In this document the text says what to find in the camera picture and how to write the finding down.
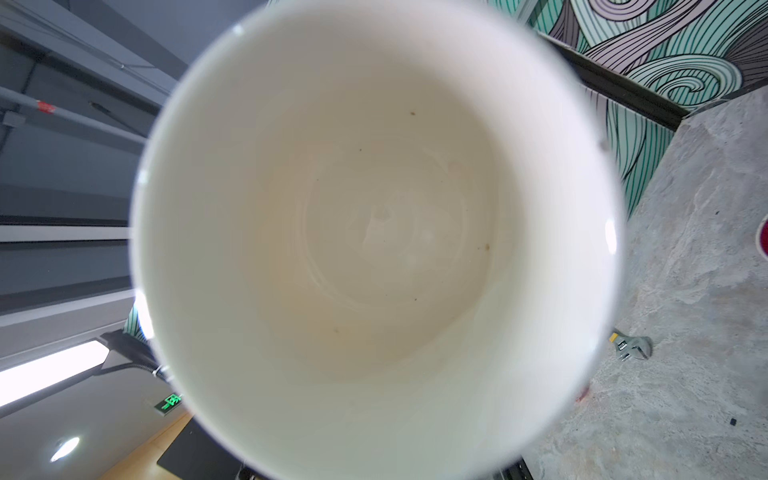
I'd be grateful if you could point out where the white ribbed mug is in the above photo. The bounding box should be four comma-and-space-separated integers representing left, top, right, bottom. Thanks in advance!
130, 1, 625, 479

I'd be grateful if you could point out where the cream mug red inside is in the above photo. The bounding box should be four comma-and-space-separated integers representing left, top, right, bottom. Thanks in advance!
755, 215, 768, 260

